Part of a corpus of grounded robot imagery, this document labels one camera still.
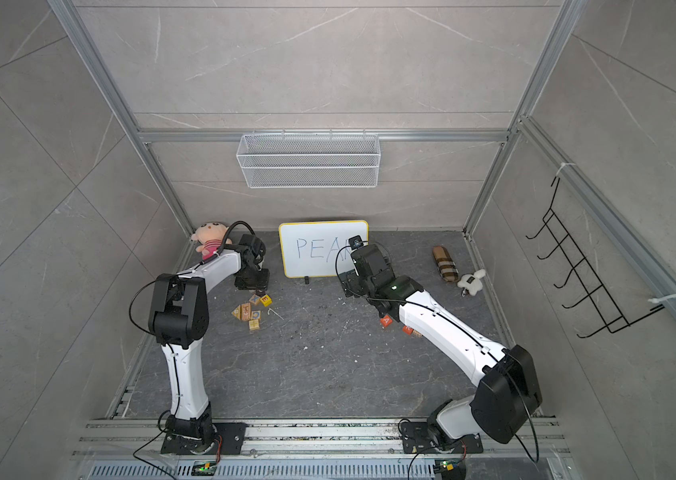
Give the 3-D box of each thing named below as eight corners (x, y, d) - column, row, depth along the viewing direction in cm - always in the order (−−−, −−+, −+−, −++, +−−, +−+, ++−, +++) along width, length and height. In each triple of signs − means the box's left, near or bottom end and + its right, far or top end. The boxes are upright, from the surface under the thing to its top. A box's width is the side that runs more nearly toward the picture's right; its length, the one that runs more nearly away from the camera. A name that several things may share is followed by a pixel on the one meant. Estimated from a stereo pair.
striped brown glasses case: (443, 283, 107) (446, 279, 104) (430, 251, 117) (431, 246, 114) (459, 281, 107) (461, 277, 105) (444, 249, 117) (446, 244, 115)
